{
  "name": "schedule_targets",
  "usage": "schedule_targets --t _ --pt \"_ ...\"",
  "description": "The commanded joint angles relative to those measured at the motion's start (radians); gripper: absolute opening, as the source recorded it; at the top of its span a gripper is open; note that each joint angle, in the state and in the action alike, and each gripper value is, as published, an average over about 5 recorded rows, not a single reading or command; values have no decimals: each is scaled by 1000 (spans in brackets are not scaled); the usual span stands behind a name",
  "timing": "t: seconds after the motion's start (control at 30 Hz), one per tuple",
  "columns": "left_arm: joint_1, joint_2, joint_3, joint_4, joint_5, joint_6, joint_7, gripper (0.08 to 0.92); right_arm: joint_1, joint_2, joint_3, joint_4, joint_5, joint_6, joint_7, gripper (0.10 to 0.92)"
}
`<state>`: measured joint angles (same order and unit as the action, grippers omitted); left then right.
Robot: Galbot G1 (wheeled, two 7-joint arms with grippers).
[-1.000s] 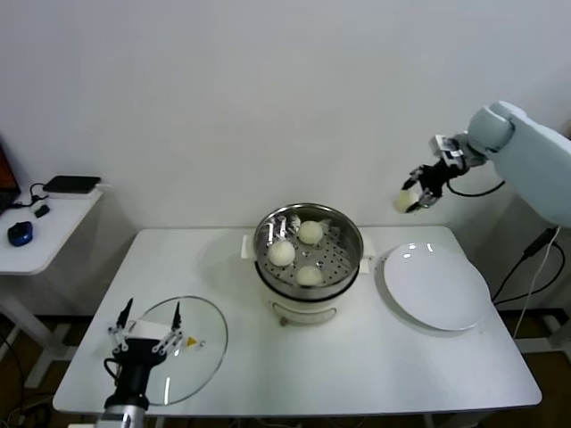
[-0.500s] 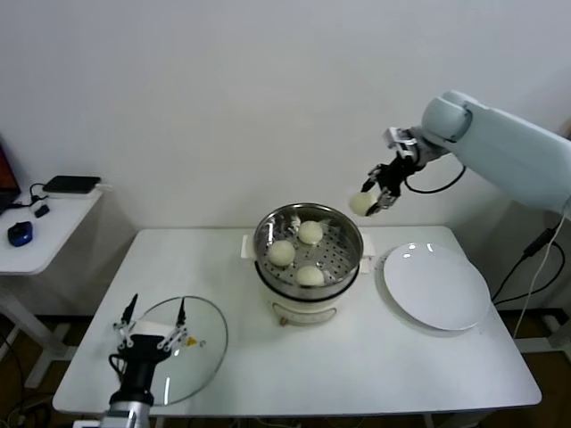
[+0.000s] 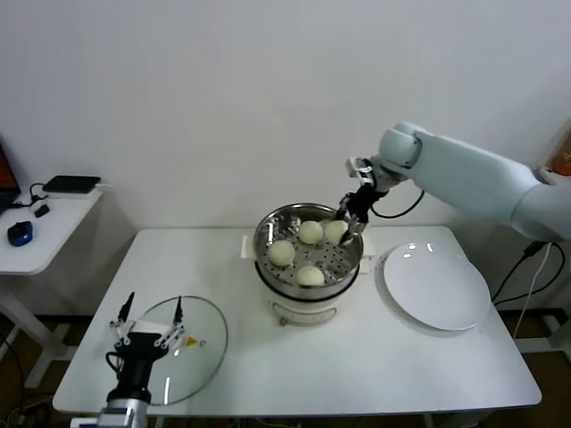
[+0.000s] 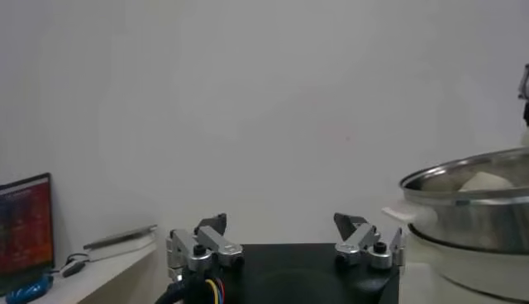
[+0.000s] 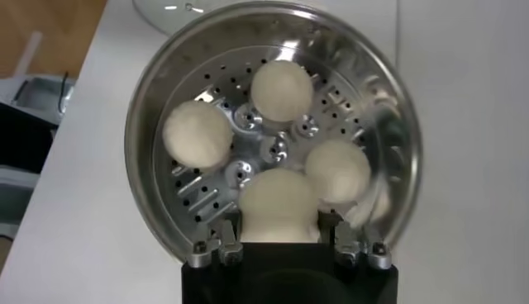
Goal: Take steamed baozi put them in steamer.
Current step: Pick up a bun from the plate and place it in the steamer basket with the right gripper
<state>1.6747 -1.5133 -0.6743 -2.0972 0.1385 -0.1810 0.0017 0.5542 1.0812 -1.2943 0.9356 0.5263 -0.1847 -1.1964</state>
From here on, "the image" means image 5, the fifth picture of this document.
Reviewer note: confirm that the white steamed baozi bun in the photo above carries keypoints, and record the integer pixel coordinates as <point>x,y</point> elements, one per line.
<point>197,134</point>
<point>338,171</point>
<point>279,202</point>
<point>282,91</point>

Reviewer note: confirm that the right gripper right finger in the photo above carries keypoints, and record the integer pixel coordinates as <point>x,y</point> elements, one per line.
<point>355,245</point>

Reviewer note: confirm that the grey robot base body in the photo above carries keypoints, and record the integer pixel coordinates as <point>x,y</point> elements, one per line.
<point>25,132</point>

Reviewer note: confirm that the perforated steel steamer basket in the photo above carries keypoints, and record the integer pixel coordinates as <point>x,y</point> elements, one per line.
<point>173,62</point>

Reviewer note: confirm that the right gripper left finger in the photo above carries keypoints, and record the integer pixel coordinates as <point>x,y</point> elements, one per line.
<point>219,248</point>

